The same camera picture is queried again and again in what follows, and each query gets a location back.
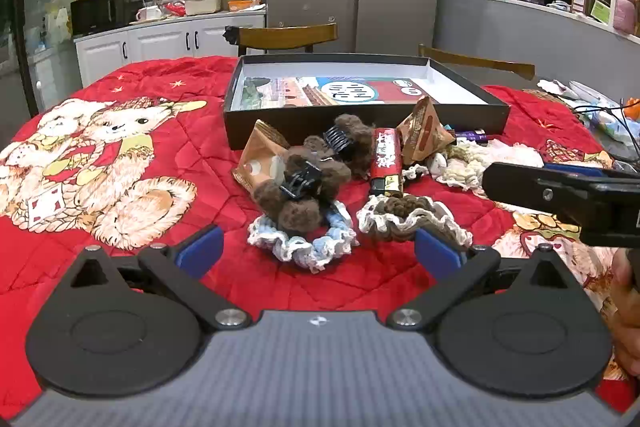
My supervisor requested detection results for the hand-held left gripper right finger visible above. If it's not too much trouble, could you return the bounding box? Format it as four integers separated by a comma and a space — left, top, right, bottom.
387, 227, 588, 332

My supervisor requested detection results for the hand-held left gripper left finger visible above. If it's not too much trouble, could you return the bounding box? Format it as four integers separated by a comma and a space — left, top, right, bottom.
67, 225, 252, 331

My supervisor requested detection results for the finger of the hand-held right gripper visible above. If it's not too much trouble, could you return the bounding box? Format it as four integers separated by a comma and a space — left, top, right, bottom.
544, 162, 615, 180
482, 162, 591, 228

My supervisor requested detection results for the dark brown triangular snack packet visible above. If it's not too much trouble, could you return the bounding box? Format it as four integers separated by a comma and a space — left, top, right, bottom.
396, 96, 457, 166

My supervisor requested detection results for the black cardboard box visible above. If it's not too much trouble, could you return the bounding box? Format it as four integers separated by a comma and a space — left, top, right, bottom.
222, 53, 511, 151

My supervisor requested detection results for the person's right hand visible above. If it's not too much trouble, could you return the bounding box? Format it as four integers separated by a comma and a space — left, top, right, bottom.
611, 248, 640, 378

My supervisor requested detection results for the brown white crocheted scrunchie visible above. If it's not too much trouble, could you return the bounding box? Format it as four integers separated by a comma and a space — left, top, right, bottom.
356, 194, 473, 254

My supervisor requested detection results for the blue white packet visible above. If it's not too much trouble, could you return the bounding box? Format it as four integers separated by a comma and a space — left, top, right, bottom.
590, 97, 640, 145

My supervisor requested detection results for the beige crocheted scrunchie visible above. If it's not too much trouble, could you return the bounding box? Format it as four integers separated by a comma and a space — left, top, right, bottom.
430, 143, 496, 198

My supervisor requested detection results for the purple snack packet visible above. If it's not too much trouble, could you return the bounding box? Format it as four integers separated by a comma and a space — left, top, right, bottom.
452, 129, 501, 143

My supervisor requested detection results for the white blue crocheted scrunchie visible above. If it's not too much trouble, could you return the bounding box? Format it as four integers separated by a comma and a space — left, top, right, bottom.
247, 201, 360, 274

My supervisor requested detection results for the light brown triangular snack packet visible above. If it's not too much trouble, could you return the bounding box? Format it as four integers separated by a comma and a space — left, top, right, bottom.
231, 119, 291, 195

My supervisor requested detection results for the brown plush bow hair claw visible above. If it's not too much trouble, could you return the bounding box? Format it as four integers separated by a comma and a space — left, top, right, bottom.
251, 135, 352, 236

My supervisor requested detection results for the red snack bar packet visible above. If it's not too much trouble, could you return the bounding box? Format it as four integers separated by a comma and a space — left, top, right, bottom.
370, 128, 405, 198

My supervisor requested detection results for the wooden chair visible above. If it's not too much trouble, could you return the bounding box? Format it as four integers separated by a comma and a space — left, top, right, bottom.
237, 23, 338, 56
419, 44, 536, 81

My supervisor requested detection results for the red printed blanket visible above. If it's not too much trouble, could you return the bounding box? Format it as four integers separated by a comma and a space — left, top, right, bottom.
0, 56, 626, 423

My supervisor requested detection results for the pink jar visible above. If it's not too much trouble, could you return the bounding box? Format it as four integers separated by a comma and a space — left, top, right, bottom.
614, 0, 638, 32

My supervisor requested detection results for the printed picture sheet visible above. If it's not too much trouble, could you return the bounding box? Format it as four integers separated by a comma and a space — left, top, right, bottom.
242, 77, 441, 110

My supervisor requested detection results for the white kitchen cabinet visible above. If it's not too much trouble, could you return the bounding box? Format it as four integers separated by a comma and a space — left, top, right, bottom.
74, 11, 267, 88

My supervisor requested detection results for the beige plastic basin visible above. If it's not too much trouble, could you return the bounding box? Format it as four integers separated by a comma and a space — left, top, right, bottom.
182, 0, 224, 15

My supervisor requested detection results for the black microwave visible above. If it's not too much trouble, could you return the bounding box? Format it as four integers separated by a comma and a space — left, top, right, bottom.
70, 0, 143, 36

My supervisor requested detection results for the sliding glass door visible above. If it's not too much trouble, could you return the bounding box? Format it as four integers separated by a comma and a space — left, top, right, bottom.
0, 0, 88, 118

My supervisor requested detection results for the black cable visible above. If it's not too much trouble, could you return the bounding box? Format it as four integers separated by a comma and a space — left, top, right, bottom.
570, 99, 640, 168

